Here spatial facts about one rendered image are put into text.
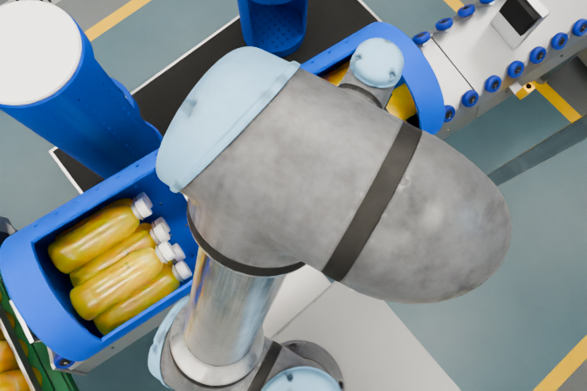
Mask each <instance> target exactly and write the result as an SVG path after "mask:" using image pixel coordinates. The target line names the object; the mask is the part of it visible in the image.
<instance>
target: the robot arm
mask: <svg viewBox="0 0 587 391"><path fill-rule="evenodd" d="M403 68H404V57H403V54H402V52H401V51H400V49H399V48H398V47H397V46H396V45H395V44H394V43H392V42H391V41H389V40H387V39H384V38H370V39H368V40H365V41H364V42H362V43H361V44H359V45H358V47H357V48H356V50H355V53H354V54H353V55H352V57H351V60H350V66H349V69H348V70H347V72H346V73H345V75H344V77H343V79H342V81H341V83H340V84H339V86H335V85H333V84H331V83H329V82H327V81H326V80H325V79H322V78H320V77H318V76H316V75H314V74H312V73H311V72H308V71H306V70H304V69H302V68H300V64H299V63H298V62H296V61H292V62H288V61H286V60H284V59H282V58H279V57H277V56H275V55H272V54H271V53H269V52H267V51H264V50H261V49H260V48H257V47H252V46H247V47H241V48H238V49H236V50H234V51H231V52H229V53H228V54H226V55H225V56H223V57H222V58H221V59H220V60H219V61H218V62H217V63H216V64H215V65H214V66H212V67H211V68H210V70H209V71H208V72H207V73H206V74H205V75H204V76H203V77H202V78H201V79H200V80H199V81H198V82H197V84H196V85H195V86H194V88H193V89H192V90H191V92H190V93H189V95H188V96H187V98H186V99H185V101H184V102H183V103H182V105H181V106H180V108H179V109H178V111H177V113H176V115H175V117H174V119H173V120H172V121H171V123H170V125H169V128H168V130H167V132H166V134H165V135H164V137H163V140H162V143H161V146H160V148H159V151H158V155H157V158H156V164H155V170H156V173H157V176H158V178H159V179H160V180H161V181H162V182H164V183H165V184H167V185H169V187H170V190H171V191H172V192H174V193H177V192H180V193H182V194H184V195H185V196H188V201H187V220H188V225H189V227H190V232H191V234H192V236H193V237H194V239H195V241H196V242H197V244H198V246H199V247H198V253H197V261H196V266H195V271H194V276H193V281H192V286H191V291H190V295H189V296H188V297H184V298H182V299H181V300H180V301H179V302H177V303H176V304H175V306H174V307H173V308H172V309H171V310H170V312H169V313H168V315H167V316H166V318H165V319H164V321H163V322H162V324H161V325H160V327H159V329H158V331H157V333H156V335H155V337H154V344H153V345H152V346H151V348H150V350H149V354H148V368H149V371H150V373H152V374H153V375H154V376H155V377H156V378H157V379H158V380H160V382H161V383H162V384H163V385H164V386H165V387H167V388H171V389H175V390H176V391H345V386H344V380H343V377H342V372H341V369H340V368H339V366H338V364H337V363H336V361H335V360H334V358H333V357H332V356H331V355H330V354H329V353H328V352H327V351H326V350H325V349H324V348H322V347H321V346H318V345H317V344H315V343H313V342H310V341H306V340H289V341H286V342H283V343H281V344H279V343H277V342H275V341H274V340H271V339H269V338H268V337H266V336H265V335H264V329H263V326H262V325H263V323H264V321H265V319H266V316H267V314H268V313H269V311H270V309H271V307H272V305H273V302H274V300H275V299H276V297H277V295H278V293H279V291H280V288H281V286H282V284H283V282H284V280H285V278H286V276H287V274H290V273H293V272H295V271H298V270H299V269H301V268H302V267H304V266H306V265H309V266H311V267H313V268H314V269H316V270H317V271H319V272H321V273H323V274H325V275H326V276H328V277H330V278H332V279H333V280H335V281H337V282H339V283H341V284H343V285H346V286H347V287H348V288H350V289H352V290H354V291H356V292H359V293H361V294H363V295H366V296H369V297H372V298H376V299H379V300H384V301H390V302H396V303H402V304H428V303H436V302H440V301H445V300H448V299H452V298H457V297H459V296H462V295H465V294H467V293H468V292H470V291H472V290H474V289H476V288H477V287H479V286H481V285H482V284H483V283H485V282H486V281H487V280H488V279H489V278H490V277H492V276H493V275H494V274H495V272H496V271H497V270H498V268H499V267H500V266H501V264H502V262H503V261H504V259H505V257H506V255H507V253H508V249H509V245H510V240H511V236H512V220H511V216H510V212H509V208H508V205H507V203H506V201H505V199H504V197H503V195H502V193H501V192H500V191H499V189H498V188H497V187H496V185H495V184H494V183H493V182H492V181H491V179H490V178H489V177H488V176H487V175H485V174H484V173H483V172H482V171H481V170H480V169H479V168H478V167H477V166H476V165H475V164H473V163H472V162H471V161H470V160H469V159H467V158H466V157H465V156H464V155H463V154H462V153H460V152H459V151H458V150H456V149H455V148H453V147H452V146H450V145H449V144H447V143H446V142H444V141H442V140H441V139H439V138H438V137H436V136H434V135H432V134H429V133H427V132H426V131H424V130H422V129H419V128H417V127H414V126H413V125H411V124H409V123H407V122H405V121H403V120H401V119H399V118H398V117H396V116H394V115H392V114H390V112H389V111H388V110H387V108H386V107H387V105H388V103H389V101H390V98H391V96H392V91H393V89H394V87H395V85H396V83H397V82H398V81H399V80H400V78H401V76H402V70H403Z"/></svg>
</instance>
